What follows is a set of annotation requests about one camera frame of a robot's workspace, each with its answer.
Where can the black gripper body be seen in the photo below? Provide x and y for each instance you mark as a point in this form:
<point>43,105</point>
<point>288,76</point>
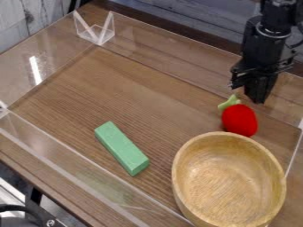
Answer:
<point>266,54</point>

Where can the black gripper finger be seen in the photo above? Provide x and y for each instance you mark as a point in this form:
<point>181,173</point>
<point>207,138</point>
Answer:
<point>257,88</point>
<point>237,80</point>

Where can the red plush strawberry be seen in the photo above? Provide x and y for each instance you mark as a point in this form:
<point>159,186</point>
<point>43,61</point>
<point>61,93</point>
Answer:
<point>237,117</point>

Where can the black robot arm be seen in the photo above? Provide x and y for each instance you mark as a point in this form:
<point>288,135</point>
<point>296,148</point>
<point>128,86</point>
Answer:
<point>283,10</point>

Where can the wooden bowl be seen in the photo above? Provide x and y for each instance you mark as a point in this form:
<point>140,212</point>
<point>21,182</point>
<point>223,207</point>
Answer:
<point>228,182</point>

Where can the green rectangular block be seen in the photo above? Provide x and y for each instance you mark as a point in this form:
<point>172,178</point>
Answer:
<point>125,152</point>

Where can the clear acrylic corner bracket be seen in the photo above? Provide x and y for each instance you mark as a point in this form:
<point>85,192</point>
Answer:
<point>96,34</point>

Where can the clear acrylic tray wall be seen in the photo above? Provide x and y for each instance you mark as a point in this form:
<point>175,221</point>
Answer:
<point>100,199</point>

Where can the black table leg bracket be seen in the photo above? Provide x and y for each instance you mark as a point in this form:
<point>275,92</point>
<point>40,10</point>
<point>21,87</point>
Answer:
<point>44,219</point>

